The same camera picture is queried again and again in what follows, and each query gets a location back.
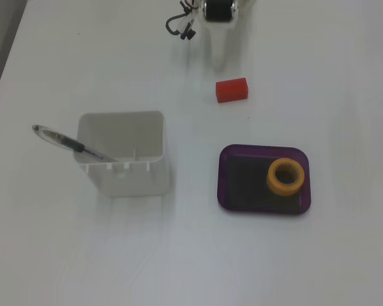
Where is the white square plastic container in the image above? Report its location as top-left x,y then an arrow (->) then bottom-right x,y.
74,110 -> 172,198

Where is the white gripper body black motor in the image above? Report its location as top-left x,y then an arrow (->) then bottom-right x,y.
200,0 -> 240,31

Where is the yellow tape roll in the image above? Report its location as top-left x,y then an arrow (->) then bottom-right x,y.
267,158 -> 306,197

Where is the purple plastic tray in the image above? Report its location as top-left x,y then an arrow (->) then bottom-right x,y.
216,143 -> 312,217

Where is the clear black ballpoint pen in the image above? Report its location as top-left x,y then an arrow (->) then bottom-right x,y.
31,124 -> 118,163

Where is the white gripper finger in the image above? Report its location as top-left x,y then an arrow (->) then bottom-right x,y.
205,27 -> 232,73

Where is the red rectangular cube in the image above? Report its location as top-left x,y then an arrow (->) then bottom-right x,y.
215,77 -> 250,105

